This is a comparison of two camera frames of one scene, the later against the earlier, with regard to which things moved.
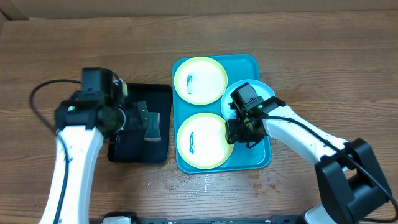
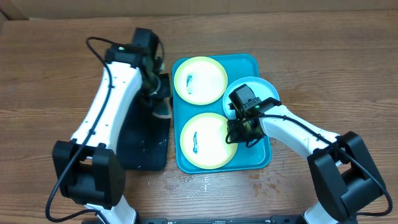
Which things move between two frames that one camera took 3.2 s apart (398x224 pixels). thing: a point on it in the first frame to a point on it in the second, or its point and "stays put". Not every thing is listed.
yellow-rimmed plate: [202, 142] stays put
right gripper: [236, 135] stays put
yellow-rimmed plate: [201, 80] stays put
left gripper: [137, 121] to [166, 78]
